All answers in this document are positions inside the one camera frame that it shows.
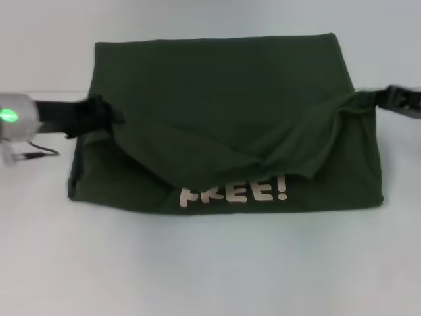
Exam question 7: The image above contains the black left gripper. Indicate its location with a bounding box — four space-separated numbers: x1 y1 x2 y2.
35 96 126 140

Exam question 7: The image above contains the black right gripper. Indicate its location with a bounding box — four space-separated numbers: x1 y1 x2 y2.
356 84 421 118

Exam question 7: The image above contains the dark green t-shirt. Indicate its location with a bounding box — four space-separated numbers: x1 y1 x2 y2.
67 32 386 217

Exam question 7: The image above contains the dark red left gripper cable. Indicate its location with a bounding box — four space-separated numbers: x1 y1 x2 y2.
6 141 61 163

